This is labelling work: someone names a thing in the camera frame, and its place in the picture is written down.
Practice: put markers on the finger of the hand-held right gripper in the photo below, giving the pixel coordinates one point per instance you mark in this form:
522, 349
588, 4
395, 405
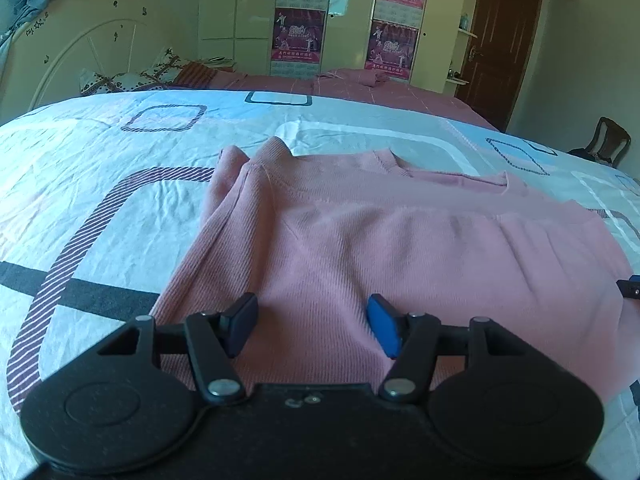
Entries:
631, 287

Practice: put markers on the pink sweatshirt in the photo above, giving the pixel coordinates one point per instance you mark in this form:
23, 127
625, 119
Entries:
360, 245

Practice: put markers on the white patterned pillow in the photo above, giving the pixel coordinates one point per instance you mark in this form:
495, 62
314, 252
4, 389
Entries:
135, 77

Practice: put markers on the papers on bed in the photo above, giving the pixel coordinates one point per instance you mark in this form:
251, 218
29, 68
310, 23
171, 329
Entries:
217, 62

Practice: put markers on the brown wooden door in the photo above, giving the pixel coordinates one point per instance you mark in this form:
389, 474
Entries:
500, 45

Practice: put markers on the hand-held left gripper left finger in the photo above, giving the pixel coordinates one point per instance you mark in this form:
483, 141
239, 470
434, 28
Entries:
240, 325

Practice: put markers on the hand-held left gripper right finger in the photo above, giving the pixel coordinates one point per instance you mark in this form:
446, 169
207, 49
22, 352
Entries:
385, 325

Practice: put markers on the brown striped cushion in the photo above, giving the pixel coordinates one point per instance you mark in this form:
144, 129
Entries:
197, 74

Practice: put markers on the cream bed headboard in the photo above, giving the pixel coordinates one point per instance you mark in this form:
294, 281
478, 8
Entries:
85, 45

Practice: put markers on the wooden chair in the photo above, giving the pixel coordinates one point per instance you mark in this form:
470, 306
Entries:
607, 140

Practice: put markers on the blue patterned bed sheet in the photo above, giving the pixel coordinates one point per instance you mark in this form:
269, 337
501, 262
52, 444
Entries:
90, 185

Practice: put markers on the pink checked bedspread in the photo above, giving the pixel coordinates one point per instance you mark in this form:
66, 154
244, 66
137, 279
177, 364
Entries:
430, 100

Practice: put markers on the cream corner shelf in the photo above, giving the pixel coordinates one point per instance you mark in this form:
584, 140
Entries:
462, 35

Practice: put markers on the folded pink garment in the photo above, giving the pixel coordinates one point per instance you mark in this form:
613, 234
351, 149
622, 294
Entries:
360, 76

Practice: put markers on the cream wardrobe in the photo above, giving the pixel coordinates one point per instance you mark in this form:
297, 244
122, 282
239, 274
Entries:
350, 5

